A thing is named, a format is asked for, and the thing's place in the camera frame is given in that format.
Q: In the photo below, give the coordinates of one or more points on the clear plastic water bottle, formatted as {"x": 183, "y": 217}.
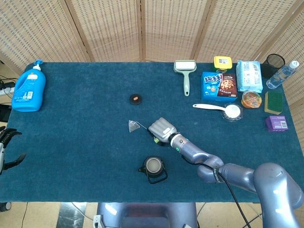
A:
{"x": 280, "y": 76}

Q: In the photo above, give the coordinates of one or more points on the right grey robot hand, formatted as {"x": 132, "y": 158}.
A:
{"x": 161, "y": 129}

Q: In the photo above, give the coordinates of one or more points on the pale green lint roller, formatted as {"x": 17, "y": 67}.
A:
{"x": 186, "y": 80}

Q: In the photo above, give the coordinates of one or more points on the black cast iron teapot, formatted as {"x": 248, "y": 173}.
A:
{"x": 153, "y": 166}

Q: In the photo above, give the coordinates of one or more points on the light blue wet wipes pack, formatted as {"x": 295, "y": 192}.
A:
{"x": 249, "y": 76}

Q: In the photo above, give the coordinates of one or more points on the black caster wheel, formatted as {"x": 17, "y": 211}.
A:
{"x": 5, "y": 206}

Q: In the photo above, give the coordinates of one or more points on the pyramid tea bag green tag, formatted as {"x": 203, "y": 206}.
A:
{"x": 133, "y": 126}

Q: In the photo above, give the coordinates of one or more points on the orange jelly cup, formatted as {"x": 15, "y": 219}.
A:
{"x": 251, "y": 99}

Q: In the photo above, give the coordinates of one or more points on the small black lid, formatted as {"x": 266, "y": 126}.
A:
{"x": 135, "y": 99}

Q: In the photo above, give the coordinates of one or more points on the white power strip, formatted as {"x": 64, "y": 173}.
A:
{"x": 8, "y": 90}

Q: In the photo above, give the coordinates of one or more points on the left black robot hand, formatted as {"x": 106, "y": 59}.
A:
{"x": 9, "y": 134}

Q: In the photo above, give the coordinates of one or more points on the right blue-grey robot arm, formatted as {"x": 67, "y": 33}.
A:
{"x": 268, "y": 180}

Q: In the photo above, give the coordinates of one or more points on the blue cookie box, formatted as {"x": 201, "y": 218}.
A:
{"x": 218, "y": 88}

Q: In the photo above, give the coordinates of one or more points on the blue detergent pump bottle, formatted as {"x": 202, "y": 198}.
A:
{"x": 28, "y": 92}

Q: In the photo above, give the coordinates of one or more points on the small purple box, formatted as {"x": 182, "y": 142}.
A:
{"x": 276, "y": 123}

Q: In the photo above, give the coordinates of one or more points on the blue-grey robot torso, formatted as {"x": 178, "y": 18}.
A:
{"x": 147, "y": 215}

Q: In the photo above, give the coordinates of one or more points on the green yellow sponge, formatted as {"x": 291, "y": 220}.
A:
{"x": 274, "y": 102}

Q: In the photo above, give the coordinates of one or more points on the woven bamboo folding screen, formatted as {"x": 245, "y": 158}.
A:
{"x": 114, "y": 28}

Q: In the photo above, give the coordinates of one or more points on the black mesh pen holder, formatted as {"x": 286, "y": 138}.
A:
{"x": 269, "y": 69}

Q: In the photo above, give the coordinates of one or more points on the blue table cloth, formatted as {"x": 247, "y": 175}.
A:
{"x": 83, "y": 142}

